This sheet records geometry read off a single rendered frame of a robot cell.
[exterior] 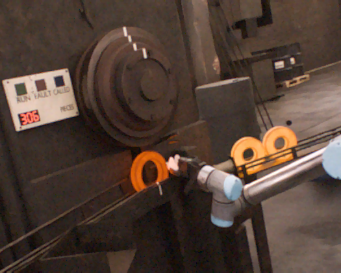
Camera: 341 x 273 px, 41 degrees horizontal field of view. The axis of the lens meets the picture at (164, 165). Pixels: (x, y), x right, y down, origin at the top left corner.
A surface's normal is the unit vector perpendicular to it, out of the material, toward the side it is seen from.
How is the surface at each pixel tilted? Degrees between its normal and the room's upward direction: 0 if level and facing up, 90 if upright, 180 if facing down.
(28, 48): 90
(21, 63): 90
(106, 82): 76
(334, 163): 85
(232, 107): 90
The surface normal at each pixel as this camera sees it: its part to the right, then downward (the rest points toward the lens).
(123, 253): -0.22, -0.93
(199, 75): -0.70, 0.29
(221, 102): -0.24, 0.26
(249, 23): 0.61, 0.04
